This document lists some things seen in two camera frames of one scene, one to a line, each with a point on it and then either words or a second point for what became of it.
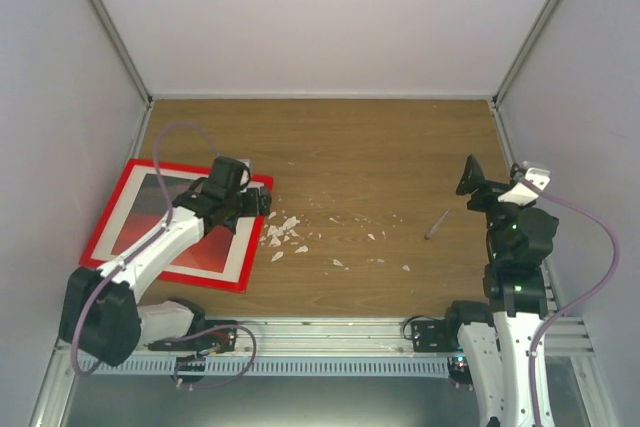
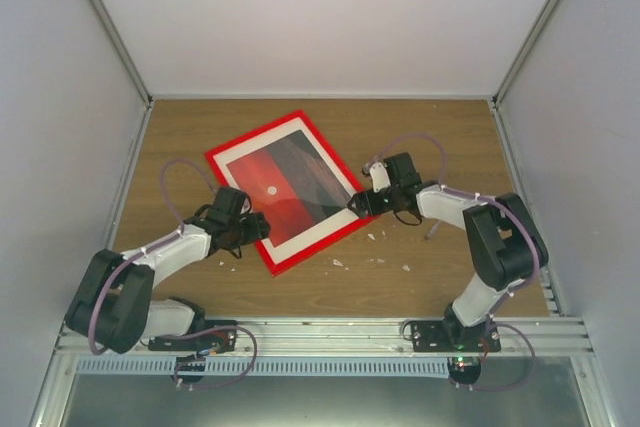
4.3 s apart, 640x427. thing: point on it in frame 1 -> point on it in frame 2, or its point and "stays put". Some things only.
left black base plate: x=211 y=336 stays put
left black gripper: x=258 y=205 -> x=258 y=232
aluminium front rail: x=361 y=338 stays put
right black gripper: x=469 y=185 -> x=361 y=207
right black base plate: x=438 y=335 stays put
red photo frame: x=124 y=212 -> x=290 y=174
